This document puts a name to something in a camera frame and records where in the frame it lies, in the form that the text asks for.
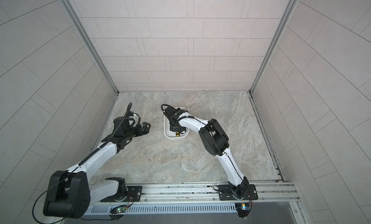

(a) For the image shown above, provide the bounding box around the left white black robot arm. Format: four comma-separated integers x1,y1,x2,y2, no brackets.
43,111,151,219

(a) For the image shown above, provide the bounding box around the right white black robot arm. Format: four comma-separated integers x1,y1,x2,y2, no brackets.
161,104,251,199

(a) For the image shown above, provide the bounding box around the white rectangular plastic bin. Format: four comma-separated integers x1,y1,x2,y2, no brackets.
161,104,189,137

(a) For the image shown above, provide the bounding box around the left green circuit board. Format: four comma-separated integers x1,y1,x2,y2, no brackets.
110,205,128,214

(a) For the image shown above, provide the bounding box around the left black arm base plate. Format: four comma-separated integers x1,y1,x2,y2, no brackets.
101,186,143,203

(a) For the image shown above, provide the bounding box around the white vented cable duct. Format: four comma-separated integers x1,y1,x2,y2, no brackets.
84,203,237,217

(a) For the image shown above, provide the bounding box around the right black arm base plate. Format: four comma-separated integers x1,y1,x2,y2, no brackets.
213,184,259,201

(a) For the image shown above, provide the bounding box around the aluminium mounting rail frame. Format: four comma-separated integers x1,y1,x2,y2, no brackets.
78,180,309,224

